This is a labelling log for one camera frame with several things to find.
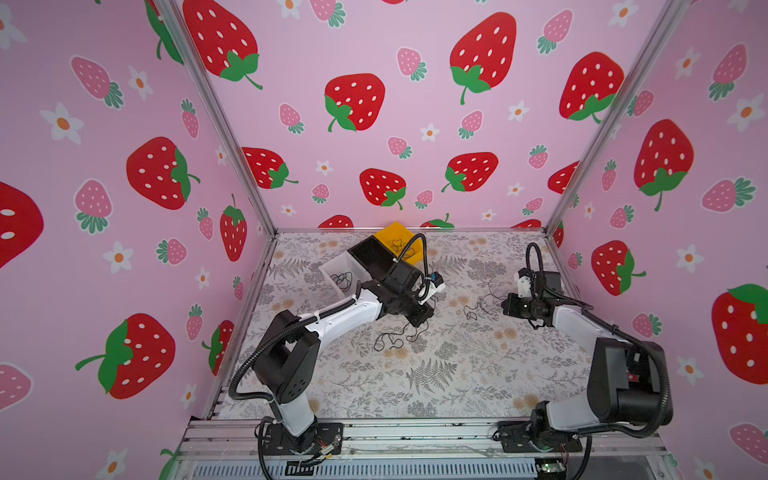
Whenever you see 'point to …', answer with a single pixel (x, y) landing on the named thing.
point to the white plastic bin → (345, 262)
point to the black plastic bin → (373, 256)
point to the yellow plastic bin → (394, 237)
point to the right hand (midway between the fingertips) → (504, 303)
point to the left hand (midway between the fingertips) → (433, 312)
